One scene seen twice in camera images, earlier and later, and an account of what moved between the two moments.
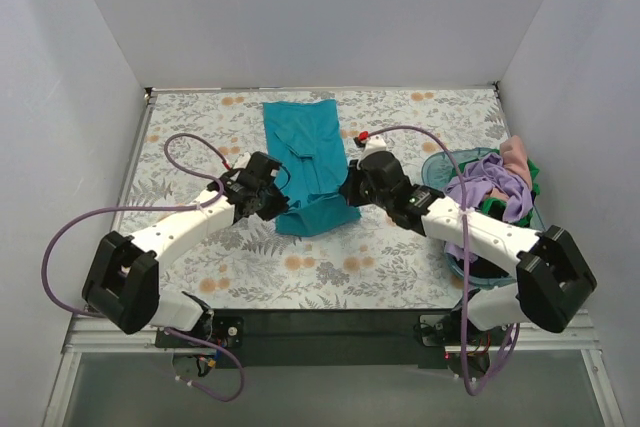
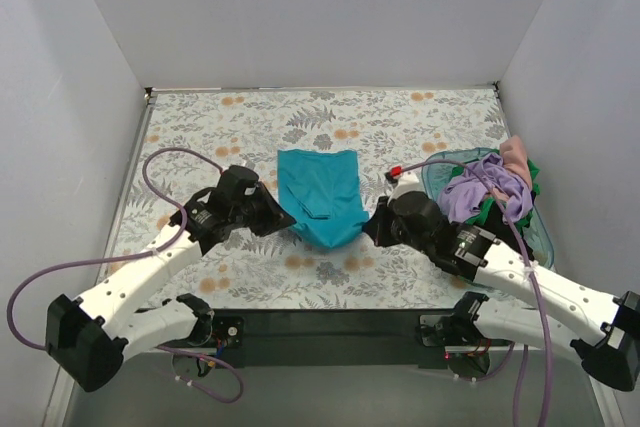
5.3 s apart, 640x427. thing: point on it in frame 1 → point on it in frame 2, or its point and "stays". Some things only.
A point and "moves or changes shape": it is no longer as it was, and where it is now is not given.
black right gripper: [351, 187] → [383, 226]
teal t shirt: [306, 140] moves or changes shape
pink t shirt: [515, 159] stays
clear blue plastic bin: [435, 172] stays
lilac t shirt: [486, 175] stays
